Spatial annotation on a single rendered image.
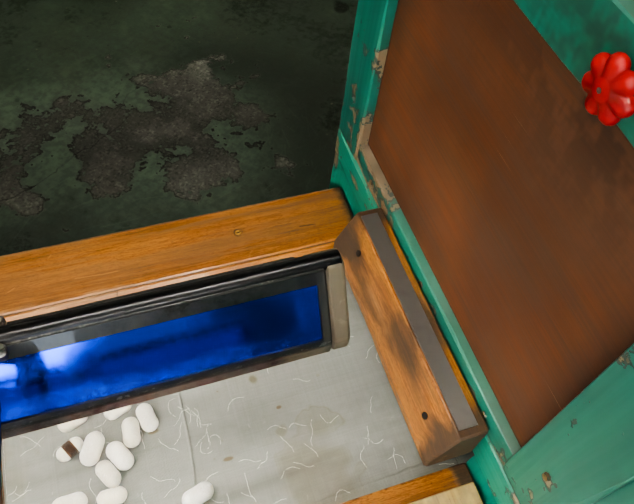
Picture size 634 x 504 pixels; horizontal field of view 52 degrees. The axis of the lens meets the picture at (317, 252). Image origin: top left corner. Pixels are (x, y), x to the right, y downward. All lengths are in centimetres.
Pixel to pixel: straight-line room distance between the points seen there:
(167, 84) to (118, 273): 145
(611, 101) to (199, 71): 197
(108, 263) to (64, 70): 154
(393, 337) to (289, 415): 16
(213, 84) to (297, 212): 138
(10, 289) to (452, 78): 58
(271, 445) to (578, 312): 40
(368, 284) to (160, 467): 31
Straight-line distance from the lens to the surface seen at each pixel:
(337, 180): 97
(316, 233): 90
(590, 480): 58
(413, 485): 76
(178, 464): 78
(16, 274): 90
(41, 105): 226
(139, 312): 44
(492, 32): 58
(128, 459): 77
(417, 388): 73
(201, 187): 194
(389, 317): 75
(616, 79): 42
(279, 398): 80
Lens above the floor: 148
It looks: 55 degrees down
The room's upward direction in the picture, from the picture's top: 9 degrees clockwise
